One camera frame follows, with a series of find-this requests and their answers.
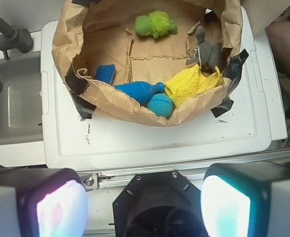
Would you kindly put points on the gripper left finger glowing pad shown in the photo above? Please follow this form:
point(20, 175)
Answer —
point(42, 202)

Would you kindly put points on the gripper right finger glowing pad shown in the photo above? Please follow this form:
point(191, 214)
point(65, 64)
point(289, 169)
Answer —
point(249, 199)

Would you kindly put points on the green plush animal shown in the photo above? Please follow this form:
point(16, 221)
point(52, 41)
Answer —
point(156, 24)

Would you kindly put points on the white plastic tray lid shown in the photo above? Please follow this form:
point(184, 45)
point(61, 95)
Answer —
point(255, 120)

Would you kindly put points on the grey toy sink basin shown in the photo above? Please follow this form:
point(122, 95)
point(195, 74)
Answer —
point(20, 99)

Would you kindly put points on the blue knitted ball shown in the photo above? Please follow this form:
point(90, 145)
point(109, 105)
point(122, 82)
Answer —
point(161, 105)

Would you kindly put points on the yellow knitted cloth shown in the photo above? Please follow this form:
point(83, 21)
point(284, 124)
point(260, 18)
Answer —
point(190, 82)

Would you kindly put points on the grey plush mouse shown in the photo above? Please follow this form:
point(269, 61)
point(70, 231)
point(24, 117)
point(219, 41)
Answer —
point(206, 55)

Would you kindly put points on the blue sponge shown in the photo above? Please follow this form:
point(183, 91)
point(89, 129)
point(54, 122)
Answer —
point(105, 73)

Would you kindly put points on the blue plastic bottle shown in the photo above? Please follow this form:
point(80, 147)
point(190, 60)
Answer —
point(141, 91)

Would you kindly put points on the grey toy faucet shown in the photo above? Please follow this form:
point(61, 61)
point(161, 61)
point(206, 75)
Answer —
point(14, 38)

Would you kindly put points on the brown paper bag basket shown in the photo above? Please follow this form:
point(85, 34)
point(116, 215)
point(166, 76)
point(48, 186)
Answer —
point(103, 33)

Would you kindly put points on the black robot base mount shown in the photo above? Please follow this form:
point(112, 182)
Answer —
point(163, 204)

